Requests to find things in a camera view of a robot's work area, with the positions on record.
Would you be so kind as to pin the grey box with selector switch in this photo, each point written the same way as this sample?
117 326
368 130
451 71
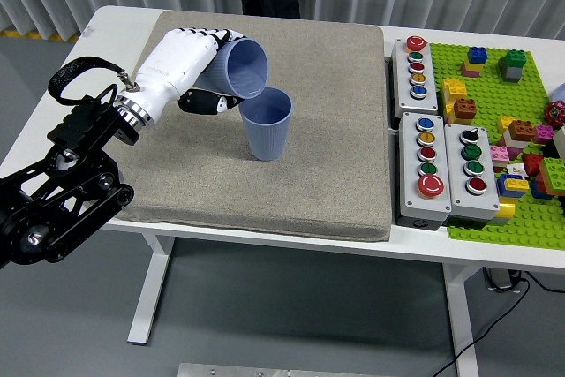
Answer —
457 200

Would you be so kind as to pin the white block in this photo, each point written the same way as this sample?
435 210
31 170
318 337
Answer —
559 143

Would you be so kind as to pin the yellow toy brick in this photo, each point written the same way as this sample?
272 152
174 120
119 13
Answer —
471 67
517 184
454 88
504 124
450 114

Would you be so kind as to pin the green studded baseplate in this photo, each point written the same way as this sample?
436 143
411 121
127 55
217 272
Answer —
485 99

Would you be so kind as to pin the blue ribbed plastic cup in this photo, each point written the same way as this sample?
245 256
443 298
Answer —
267 138
247 68

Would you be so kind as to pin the grey toy brick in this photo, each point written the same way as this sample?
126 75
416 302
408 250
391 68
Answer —
513 73

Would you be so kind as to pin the brown toy brick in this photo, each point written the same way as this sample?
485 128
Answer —
521 130
464 107

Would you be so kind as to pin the light blue bowl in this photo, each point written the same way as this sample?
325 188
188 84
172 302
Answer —
559 93

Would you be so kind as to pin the pink toy brick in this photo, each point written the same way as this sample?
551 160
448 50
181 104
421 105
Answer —
499 154
469 73

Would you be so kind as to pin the white toy brick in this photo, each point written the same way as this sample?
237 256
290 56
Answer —
516 144

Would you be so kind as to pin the large green toy brick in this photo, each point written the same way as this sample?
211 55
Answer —
554 171

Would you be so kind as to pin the red toy brick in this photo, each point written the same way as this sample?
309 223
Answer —
533 164

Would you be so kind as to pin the white table leg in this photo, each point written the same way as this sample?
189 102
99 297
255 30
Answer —
461 315
150 288

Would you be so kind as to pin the blue toy brick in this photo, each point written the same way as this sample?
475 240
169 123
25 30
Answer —
477 55
537 191
503 187

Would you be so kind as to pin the small white printed tile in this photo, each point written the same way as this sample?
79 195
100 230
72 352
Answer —
515 169

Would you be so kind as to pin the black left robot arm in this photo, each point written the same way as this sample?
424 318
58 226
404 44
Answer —
66 183

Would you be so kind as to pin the grey power box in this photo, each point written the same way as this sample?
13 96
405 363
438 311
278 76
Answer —
501 280

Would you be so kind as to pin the grey five-button box, black base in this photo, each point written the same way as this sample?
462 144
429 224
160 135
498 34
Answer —
410 200

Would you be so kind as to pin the yellow toy cylinder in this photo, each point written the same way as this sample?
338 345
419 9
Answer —
506 211

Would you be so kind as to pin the grey-brown fabric mat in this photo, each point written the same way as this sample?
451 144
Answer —
309 85

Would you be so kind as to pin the grey five-button box, mushroom button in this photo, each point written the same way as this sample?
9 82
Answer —
426 101

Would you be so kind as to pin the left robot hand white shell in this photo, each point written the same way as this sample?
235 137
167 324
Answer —
176 63

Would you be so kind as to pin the magenta toy brick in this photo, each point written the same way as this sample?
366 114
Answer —
543 134

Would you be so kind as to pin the red valve handwheel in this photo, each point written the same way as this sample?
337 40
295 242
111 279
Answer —
555 114

